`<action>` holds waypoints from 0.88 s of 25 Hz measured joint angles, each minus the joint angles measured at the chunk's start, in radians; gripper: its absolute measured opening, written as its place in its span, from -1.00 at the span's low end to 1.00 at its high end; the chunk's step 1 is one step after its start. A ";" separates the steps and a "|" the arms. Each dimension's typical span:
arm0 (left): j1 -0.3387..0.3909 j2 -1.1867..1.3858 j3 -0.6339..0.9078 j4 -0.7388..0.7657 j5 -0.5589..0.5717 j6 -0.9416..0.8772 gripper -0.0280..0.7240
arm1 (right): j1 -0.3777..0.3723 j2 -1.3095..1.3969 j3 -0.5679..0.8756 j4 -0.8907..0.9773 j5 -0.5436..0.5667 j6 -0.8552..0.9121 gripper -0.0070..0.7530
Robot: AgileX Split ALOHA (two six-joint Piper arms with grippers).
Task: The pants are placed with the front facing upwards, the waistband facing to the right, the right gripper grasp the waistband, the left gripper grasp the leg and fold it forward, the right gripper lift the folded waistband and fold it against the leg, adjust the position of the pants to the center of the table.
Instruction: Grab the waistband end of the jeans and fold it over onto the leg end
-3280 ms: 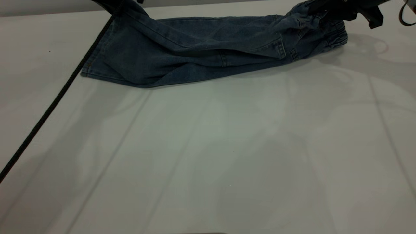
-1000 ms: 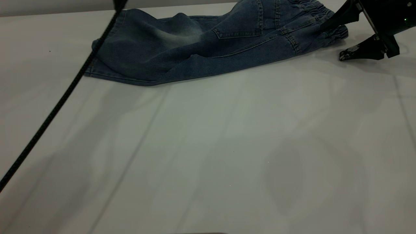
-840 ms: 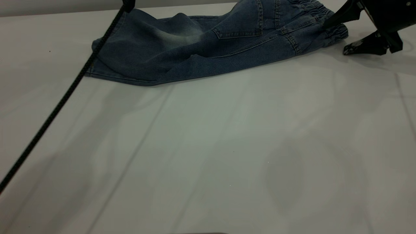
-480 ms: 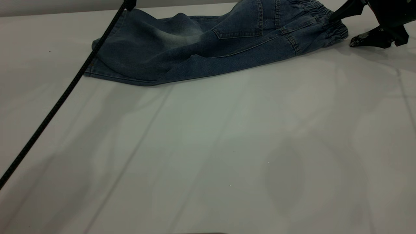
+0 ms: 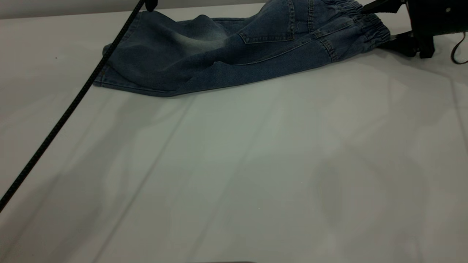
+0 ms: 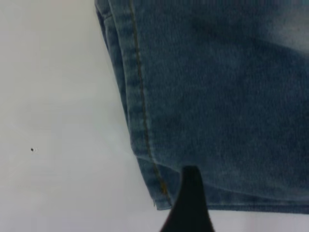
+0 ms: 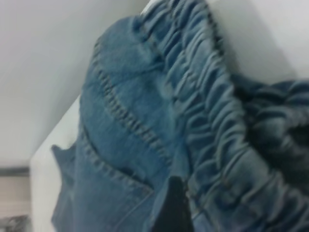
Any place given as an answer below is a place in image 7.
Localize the blue faded denim pants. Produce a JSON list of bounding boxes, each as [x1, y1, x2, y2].
[[50, 0, 309, 232]]

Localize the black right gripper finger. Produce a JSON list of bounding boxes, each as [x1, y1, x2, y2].
[[149, 176, 195, 232]]

